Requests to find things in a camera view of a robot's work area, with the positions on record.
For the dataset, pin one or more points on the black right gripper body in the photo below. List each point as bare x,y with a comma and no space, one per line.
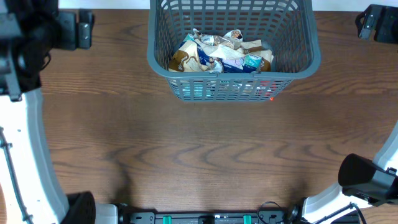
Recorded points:
387,28

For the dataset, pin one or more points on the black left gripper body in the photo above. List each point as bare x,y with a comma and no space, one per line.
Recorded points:
41,37

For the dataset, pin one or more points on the spaghetti pack with red end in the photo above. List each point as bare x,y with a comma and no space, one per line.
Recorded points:
257,90

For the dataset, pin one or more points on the cream cookie snack bag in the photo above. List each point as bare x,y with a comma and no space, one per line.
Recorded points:
259,61

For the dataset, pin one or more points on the blue Kleenex tissue pack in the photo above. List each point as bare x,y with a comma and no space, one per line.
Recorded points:
223,54

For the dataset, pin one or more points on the teal flushable wipes pack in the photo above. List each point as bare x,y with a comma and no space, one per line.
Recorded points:
198,90

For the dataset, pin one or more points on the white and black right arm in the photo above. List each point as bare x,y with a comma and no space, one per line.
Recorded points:
362,183

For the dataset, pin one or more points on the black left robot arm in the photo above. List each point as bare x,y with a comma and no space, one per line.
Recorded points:
32,194

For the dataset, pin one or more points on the grey plastic mesh basket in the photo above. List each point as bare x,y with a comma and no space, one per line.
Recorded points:
288,28

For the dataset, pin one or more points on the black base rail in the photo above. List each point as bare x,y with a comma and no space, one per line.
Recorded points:
264,216

